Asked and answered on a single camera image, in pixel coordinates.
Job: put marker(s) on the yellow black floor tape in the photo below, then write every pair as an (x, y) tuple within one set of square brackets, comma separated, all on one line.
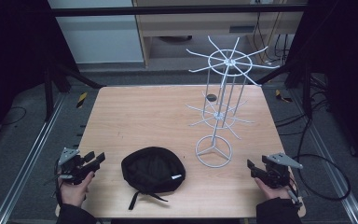
[(282, 97), (81, 100)]

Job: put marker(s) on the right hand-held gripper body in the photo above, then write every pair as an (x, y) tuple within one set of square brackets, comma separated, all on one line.
[(276, 172)]

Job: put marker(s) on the white cabinet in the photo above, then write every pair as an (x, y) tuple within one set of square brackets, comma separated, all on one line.
[(99, 37)]

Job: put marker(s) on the black horizontal frame bar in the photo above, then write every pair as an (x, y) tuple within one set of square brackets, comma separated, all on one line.
[(167, 10)]

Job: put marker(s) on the person's right hand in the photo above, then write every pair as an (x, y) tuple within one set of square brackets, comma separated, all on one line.
[(272, 191)]

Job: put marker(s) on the aluminium floor rail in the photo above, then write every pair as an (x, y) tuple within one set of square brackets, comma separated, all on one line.
[(28, 161), (332, 161)]

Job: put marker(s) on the black metal stand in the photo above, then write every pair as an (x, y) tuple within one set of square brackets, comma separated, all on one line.
[(306, 90), (49, 93)]

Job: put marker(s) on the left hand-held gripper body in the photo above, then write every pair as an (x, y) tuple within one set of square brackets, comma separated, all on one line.
[(72, 169)]

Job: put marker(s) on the black hat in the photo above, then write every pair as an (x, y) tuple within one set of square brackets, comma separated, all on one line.
[(152, 169)]

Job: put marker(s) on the person's left hand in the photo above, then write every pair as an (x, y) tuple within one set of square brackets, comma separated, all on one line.
[(74, 191)]

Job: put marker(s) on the dark curtain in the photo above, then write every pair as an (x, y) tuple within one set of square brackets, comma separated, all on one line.
[(9, 62), (348, 62)]

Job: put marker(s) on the light wooden desk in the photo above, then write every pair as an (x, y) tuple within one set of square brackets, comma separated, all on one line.
[(199, 25)]

